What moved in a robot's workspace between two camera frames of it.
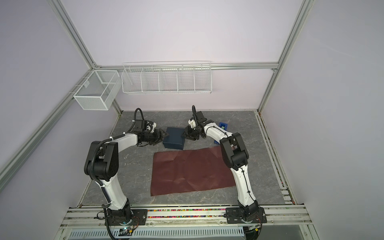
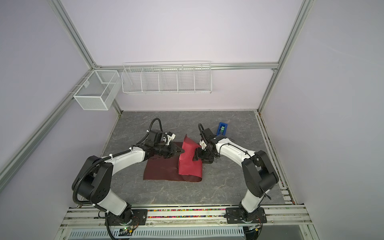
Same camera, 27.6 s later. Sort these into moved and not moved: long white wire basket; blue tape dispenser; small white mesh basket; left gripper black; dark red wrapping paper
Moved: left gripper black; dark red wrapping paper
Not moved: long white wire basket; blue tape dispenser; small white mesh basket
